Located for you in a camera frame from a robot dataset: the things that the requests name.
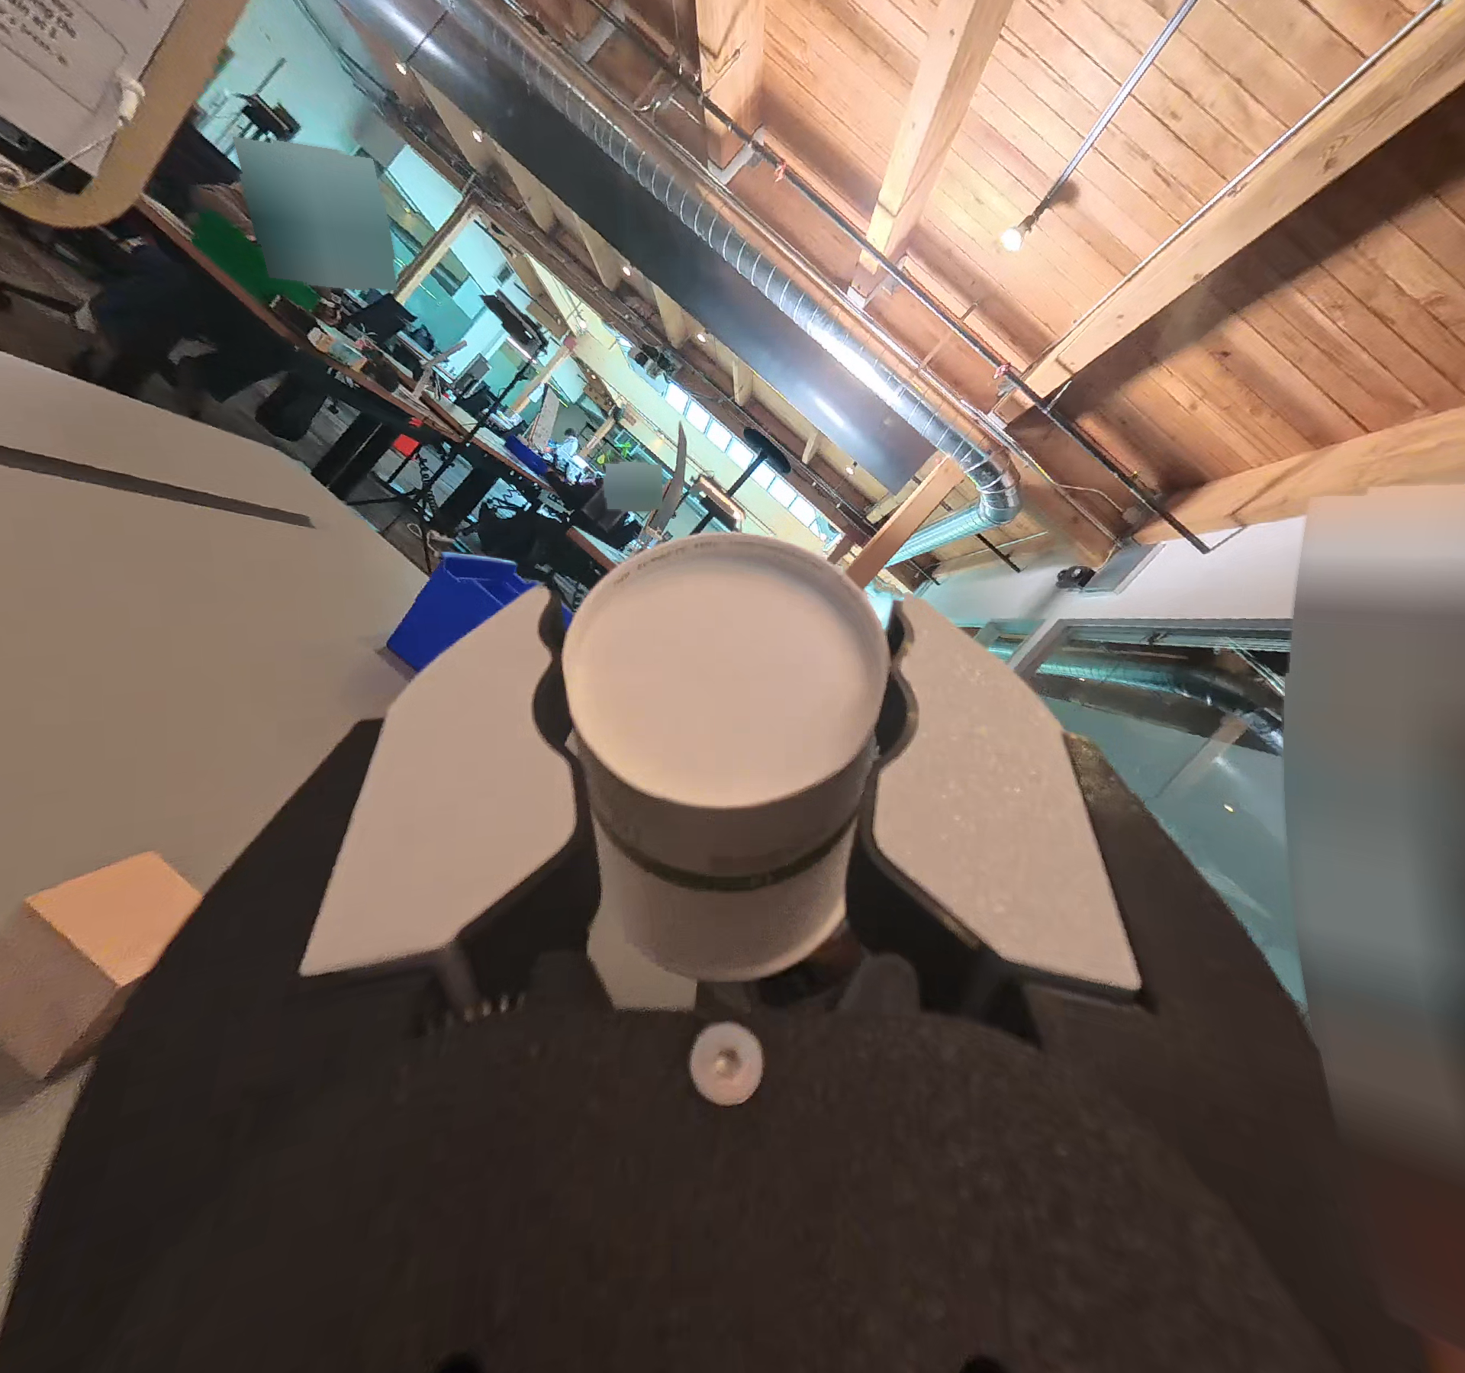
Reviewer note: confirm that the instruction sheet on stand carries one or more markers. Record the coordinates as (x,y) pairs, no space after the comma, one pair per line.
(196,57)

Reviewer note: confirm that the blue plastic bin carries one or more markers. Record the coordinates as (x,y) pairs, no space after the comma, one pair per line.
(456,615)

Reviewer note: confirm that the wooden cube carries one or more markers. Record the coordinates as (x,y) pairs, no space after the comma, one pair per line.
(78,960)

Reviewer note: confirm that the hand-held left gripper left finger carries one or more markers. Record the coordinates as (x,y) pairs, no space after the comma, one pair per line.
(446,810)

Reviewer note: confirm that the ceiling spot lamp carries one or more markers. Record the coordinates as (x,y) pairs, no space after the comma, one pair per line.
(1013,236)

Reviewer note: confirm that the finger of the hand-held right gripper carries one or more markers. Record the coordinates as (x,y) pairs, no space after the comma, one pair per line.
(1385,823)

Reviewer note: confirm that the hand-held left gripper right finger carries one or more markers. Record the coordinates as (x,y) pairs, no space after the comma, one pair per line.
(996,823)

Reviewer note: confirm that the wooden background desk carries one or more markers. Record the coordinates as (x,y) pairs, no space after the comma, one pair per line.
(341,357)

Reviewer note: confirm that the metal air duct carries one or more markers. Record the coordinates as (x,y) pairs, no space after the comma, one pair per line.
(686,205)

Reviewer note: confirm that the stack of green bins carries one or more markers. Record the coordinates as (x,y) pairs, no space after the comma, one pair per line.
(220,246)

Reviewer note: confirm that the white green-banded paper cup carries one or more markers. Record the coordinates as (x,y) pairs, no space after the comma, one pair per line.
(718,685)

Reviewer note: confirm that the black floor lamp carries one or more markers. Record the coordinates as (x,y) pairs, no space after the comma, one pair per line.
(766,446)

